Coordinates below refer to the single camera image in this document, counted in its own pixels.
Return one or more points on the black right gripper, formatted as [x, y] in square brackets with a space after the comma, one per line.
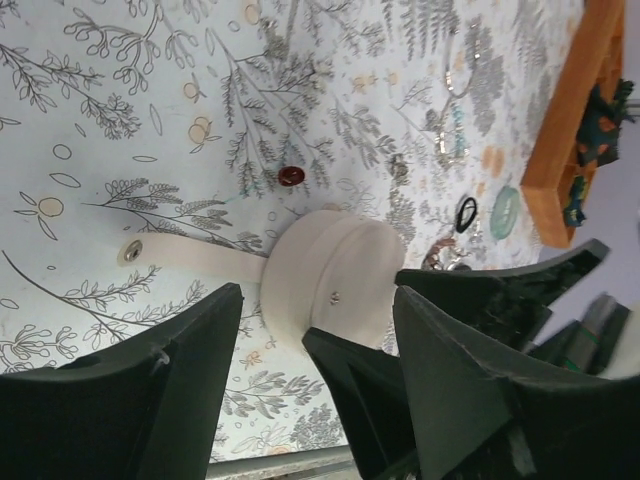
[512, 305]

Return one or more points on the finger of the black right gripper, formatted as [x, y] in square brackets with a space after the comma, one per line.
[369, 393]

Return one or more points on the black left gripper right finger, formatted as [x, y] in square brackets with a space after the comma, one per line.
[482, 410]

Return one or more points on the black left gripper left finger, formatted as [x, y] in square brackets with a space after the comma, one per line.
[145, 408]

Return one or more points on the beige round jewelry case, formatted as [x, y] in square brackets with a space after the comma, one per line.
[331, 270]

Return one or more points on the black flower yellow green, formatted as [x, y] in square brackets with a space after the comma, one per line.
[573, 214]

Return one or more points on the dark red bead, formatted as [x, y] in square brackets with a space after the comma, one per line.
[290, 176]

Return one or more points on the wooden compartment tray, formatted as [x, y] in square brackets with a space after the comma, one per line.
[595, 59]

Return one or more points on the floral patterned table mat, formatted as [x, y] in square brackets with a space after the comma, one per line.
[128, 117]

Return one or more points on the aluminium front rail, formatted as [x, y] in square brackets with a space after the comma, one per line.
[325, 463]

